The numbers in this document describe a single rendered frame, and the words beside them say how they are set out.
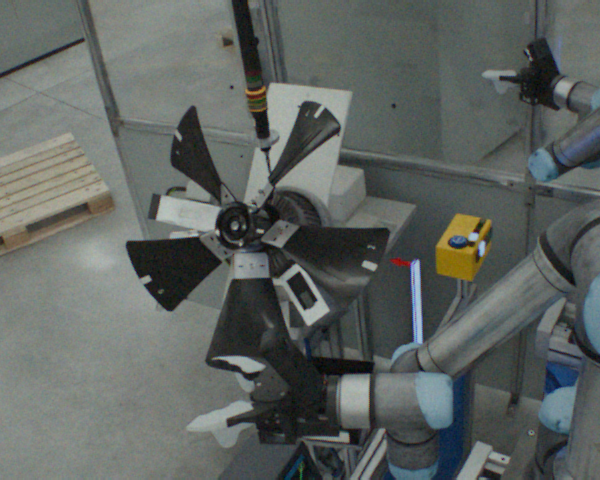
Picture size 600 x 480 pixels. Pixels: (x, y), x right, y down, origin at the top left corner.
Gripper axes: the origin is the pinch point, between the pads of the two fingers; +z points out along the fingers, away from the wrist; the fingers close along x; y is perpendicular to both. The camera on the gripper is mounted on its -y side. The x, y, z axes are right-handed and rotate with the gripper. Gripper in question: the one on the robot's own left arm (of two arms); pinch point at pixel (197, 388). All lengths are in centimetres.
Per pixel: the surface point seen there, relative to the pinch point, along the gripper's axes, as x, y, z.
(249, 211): 77, 10, 10
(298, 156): 83, -1, -3
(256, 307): 70, 32, 10
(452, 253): 86, 28, -38
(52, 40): 569, 53, 315
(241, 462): 6.8, 21.5, -1.4
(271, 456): 7.1, 20.2, -6.6
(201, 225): 97, 23, 29
